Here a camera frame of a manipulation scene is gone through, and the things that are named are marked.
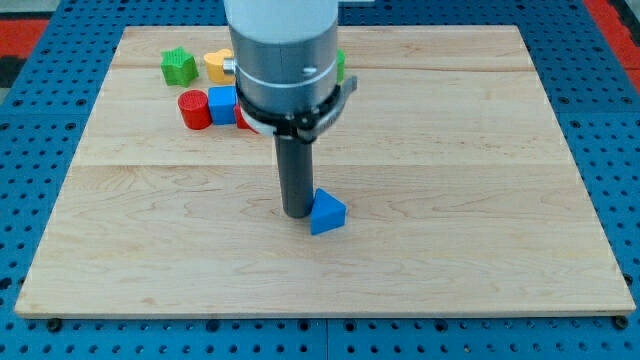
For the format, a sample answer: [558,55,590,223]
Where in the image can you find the blue cube block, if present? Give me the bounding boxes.
[208,85,237,125]

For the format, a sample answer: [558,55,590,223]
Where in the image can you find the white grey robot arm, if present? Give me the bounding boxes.
[224,0,357,218]

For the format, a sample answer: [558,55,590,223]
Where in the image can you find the green block behind arm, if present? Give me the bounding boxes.
[336,48,346,83]

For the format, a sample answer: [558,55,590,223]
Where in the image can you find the black clamp ring mount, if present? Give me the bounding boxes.
[222,58,358,143]

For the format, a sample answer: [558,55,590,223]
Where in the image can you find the blue triangle block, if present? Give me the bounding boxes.
[310,188,347,235]

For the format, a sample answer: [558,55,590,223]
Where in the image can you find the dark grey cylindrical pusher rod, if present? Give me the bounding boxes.
[275,136,314,218]

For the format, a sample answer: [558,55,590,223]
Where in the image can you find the yellow heart block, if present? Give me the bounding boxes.
[203,48,235,85]

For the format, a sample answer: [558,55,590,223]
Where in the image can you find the green star block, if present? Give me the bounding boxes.
[161,46,199,87]

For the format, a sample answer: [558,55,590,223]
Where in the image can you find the red cylinder block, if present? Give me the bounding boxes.
[177,90,212,130]

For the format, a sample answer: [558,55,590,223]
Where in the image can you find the red block behind arm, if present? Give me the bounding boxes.
[234,104,256,133]

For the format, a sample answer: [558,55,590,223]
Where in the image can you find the light wooden board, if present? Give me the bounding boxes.
[15,25,636,319]

